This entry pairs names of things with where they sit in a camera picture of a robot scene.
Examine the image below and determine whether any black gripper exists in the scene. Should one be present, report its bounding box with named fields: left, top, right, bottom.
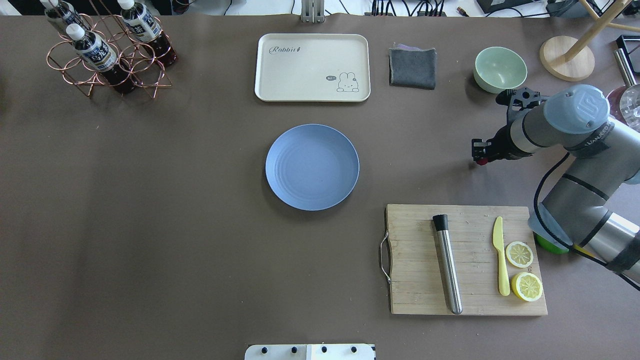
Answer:
left=471, top=88, right=546, bottom=166

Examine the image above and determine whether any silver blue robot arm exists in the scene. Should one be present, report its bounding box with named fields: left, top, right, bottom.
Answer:
left=471, top=84, right=640, bottom=288

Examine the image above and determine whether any blue plate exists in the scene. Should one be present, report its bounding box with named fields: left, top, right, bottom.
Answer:
left=265, top=124, right=361, bottom=211

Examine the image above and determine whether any green bowl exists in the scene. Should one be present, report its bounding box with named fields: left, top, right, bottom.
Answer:
left=473, top=47, right=528, bottom=94

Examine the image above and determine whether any steel muddler black tip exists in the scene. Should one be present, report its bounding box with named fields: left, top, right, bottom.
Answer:
left=432, top=214, right=463, bottom=315

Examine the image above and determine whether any grey folded cloth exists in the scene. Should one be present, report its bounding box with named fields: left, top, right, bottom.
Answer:
left=388, top=44, right=437, bottom=91

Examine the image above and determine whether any green lime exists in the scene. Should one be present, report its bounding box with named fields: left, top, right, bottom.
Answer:
left=534, top=233, right=570, bottom=255

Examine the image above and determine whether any wooden mug tree stand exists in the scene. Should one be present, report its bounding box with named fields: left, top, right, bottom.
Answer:
left=539, top=0, right=640, bottom=82

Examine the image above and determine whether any yellow plastic knife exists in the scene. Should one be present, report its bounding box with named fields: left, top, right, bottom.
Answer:
left=492, top=216, right=511, bottom=297

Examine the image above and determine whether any pink bowl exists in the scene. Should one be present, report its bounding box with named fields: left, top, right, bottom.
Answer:
left=607, top=86, right=640, bottom=132

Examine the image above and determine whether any lemon half thick slice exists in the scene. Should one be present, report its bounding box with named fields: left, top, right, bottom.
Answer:
left=510, top=272, right=544, bottom=302

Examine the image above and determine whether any wooden cutting board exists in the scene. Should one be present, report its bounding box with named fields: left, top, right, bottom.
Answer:
left=385, top=203, right=547, bottom=316

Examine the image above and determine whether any metal spoon in bowl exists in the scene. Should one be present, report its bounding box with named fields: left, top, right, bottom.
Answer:
left=614, top=48, right=640, bottom=103

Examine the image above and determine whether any cream rabbit tray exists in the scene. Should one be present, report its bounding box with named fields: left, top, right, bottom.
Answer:
left=254, top=33, right=371, bottom=102

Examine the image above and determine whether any dark drink bottle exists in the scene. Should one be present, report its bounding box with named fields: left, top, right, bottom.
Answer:
left=40, top=0, right=91, bottom=38
left=66, top=23, right=137, bottom=94
left=118, top=0, right=178, bottom=68

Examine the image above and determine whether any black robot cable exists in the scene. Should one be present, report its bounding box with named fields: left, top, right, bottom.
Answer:
left=533, top=152, right=640, bottom=291

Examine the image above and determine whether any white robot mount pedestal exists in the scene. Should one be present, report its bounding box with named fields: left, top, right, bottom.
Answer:
left=244, top=342, right=377, bottom=360

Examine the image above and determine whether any copper wire bottle rack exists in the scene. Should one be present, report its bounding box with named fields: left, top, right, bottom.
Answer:
left=42, top=0, right=178, bottom=98

